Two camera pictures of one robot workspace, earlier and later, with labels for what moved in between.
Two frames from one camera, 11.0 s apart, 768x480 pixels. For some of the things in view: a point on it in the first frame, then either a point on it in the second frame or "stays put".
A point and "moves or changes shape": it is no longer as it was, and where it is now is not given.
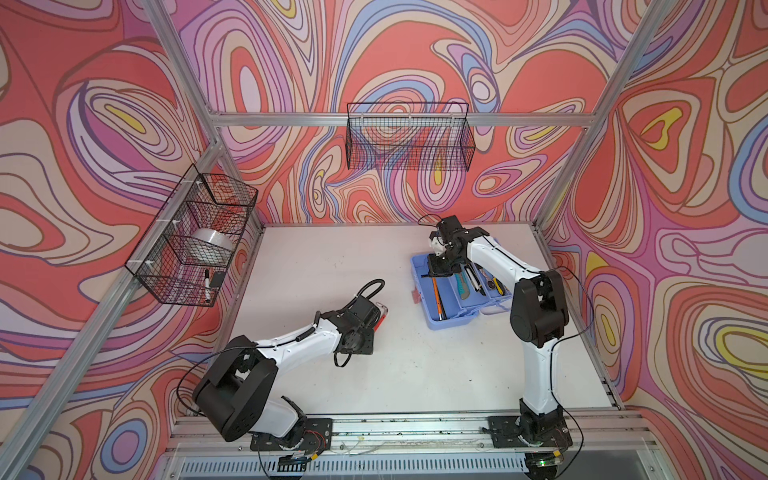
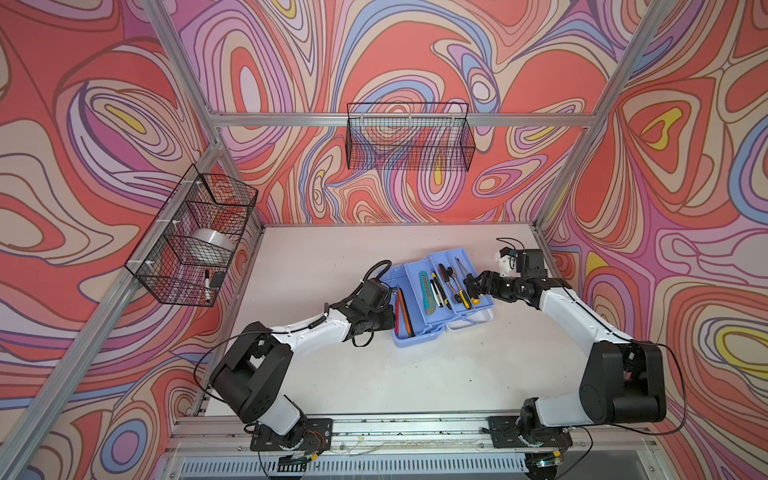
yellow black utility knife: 476,284 moves or changes shape
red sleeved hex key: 381,319 moves or changes shape
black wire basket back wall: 409,136 stays put
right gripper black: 436,271 to 489,284
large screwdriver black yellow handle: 499,286 moves or changes shape
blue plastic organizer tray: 456,300 moves or changes shape
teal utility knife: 463,284 to 427,293
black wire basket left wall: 188,250 stays put
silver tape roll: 213,239 stays put
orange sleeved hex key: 437,296 to 404,312
